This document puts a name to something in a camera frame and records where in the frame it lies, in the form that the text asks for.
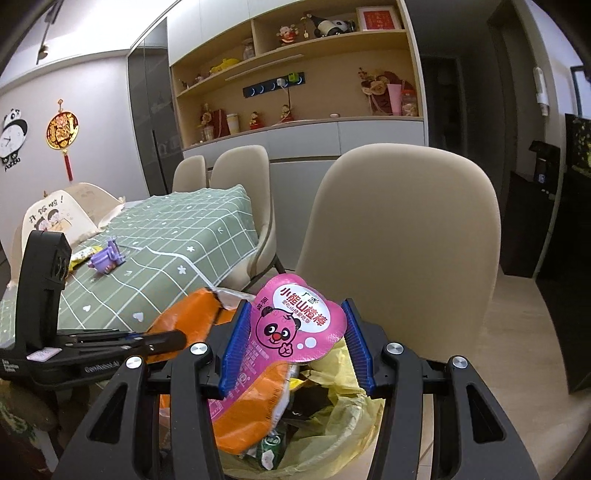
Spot dark tall cabinet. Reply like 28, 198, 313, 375
127, 18, 185, 200

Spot red knot wall ornament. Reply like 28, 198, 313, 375
45, 98, 80, 182

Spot yellow trash bag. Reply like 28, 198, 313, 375
159, 286, 387, 479

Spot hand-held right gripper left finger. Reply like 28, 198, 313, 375
53, 299, 252, 480

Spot white wall intercom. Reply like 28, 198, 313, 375
533, 67, 550, 116

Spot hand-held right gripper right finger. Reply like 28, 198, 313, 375
341, 298, 541, 480

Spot black power strip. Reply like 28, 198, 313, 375
243, 70, 306, 99

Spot pink bear snack packet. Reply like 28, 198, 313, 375
207, 273, 348, 432

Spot orange snack bag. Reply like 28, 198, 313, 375
147, 287, 296, 455

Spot black track light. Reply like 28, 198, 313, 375
36, 0, 64, 66

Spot dark green wrapper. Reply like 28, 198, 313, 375
281, 374, 334, 431

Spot purple plastic toy cup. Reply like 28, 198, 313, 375
89, 237, 126, 274

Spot beige printed food cover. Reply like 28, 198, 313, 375
11, 182, 125, 259

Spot beige dining chair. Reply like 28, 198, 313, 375
210, 145, 278, 294
173, 155, 208, 193
295, 143, 502, 370

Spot green checkered tablecloth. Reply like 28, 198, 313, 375
0, 184, 259, 352

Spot panda wall clock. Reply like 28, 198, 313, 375
0, 107, 29, 174

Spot panda toy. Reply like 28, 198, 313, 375
302, 13, 356, 38

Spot black low cabinet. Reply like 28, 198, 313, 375
501, 170, 591, 394

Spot yellow snack wrapper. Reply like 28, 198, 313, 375
69, 247, 105, 270

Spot dried flower bouquet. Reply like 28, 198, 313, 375
358, 67, 393, 117

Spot black fish tank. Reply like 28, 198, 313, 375
566, 114, 591, 174

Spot wooden wall shelf cabinet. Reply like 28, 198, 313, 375
167, 0, 426, 163

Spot black countertop device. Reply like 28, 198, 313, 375
529, 141, 562, 195

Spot green white carton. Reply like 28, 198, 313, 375
256, 429, 290, 472

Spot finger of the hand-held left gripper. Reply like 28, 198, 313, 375
74, 329, 188, 356
58, 328, 140, 337

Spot red framed picture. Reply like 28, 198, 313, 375
356, 6, 402, 32

